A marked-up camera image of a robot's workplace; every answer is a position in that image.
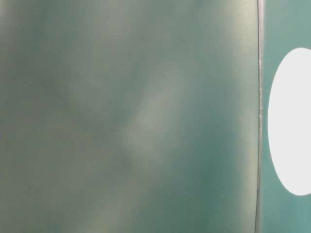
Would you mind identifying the white round bowl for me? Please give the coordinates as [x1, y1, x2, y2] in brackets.
[267, 48, 311, 196]

